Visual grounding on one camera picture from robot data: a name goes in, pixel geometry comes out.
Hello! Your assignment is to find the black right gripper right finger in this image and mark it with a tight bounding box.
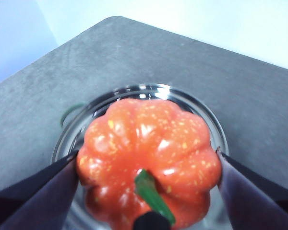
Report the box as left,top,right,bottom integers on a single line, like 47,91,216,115
216,146,288,230

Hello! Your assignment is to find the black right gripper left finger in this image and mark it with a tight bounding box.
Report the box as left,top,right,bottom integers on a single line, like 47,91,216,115
0,151,79,230

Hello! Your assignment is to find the orange toy pumpkin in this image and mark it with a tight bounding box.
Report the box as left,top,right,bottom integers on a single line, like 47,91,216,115
76,98,223,230

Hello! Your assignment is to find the pale green electric pot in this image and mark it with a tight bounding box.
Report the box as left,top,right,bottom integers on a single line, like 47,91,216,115
51,83,231,230

